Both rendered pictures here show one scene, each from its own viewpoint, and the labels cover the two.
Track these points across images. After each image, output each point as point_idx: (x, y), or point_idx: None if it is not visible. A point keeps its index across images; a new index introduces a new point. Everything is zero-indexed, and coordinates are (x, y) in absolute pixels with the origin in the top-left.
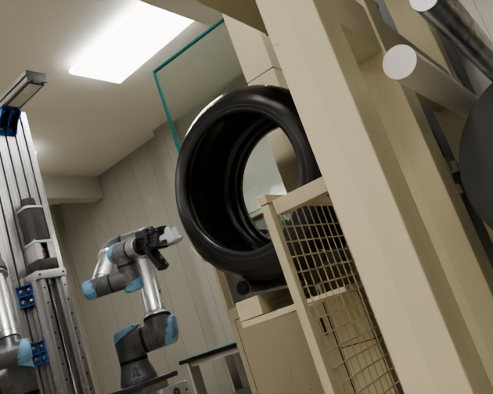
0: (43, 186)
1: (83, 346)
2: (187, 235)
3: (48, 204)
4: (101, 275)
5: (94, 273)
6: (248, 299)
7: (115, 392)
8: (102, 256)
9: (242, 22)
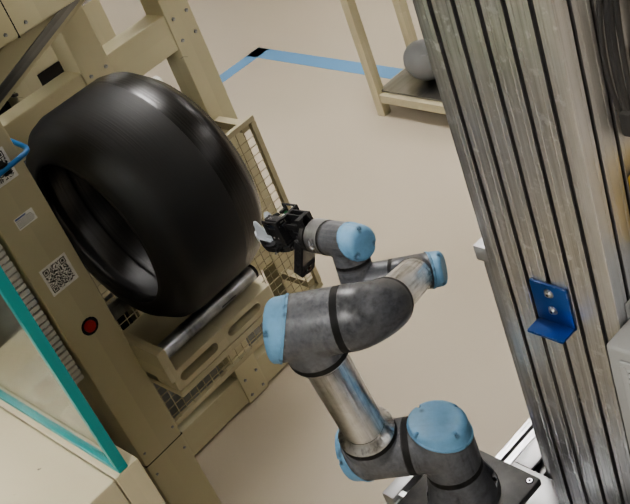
0: (434, 74)
1: (531, 404)
2: (259, 210)
3: (448, 122)
4: (403, 260)
5: (416, 261)
6: (255, 280)
7: (505, 462)
8: (393, 275)
9: (65, 6)
